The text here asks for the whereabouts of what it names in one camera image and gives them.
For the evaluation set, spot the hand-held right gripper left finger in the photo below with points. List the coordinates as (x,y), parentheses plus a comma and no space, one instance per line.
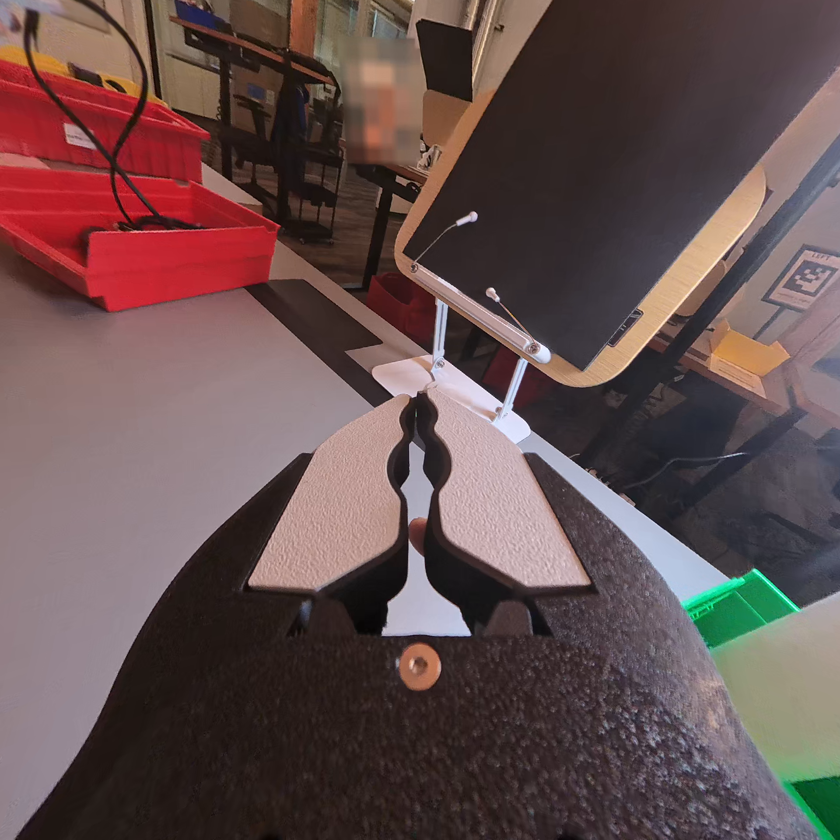
(341,518)

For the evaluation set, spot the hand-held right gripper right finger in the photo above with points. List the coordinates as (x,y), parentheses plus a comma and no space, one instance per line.
(505,518)

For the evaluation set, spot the green plastic bin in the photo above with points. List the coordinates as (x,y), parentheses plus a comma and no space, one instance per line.
(741,604)

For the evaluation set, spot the red open-front bin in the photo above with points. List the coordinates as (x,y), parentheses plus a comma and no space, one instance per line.
(170,262)

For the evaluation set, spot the person's right hand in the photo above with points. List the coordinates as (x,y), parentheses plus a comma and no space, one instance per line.
(417,533)

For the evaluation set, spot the red bag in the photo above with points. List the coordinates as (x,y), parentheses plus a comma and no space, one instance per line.
(518,377)

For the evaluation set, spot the dark red storage bin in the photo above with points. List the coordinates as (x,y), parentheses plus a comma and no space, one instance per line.
(394,298)

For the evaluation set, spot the wooden side desk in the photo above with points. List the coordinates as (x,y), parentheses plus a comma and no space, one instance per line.
(735,384)

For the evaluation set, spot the yellow cardboard box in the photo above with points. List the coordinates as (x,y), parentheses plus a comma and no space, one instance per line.
(748,351)

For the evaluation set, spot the wooden top office desk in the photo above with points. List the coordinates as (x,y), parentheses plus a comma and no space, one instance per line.
(387,174)
(249,46)

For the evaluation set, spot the black board with wooden rim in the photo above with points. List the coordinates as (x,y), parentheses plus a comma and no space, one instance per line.
(590,164)

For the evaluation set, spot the framed poster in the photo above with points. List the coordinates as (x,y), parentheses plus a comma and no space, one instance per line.
(804,275)

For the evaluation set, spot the beige board panel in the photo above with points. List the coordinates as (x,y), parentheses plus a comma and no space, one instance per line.
(441,115)

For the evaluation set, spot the red bin with white label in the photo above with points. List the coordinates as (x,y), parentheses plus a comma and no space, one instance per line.
(98,131)

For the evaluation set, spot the black flag panel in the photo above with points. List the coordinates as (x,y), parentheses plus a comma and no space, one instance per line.
(446,59)

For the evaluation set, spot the yellow plastic bin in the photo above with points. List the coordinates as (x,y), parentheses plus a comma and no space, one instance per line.
(26,59)

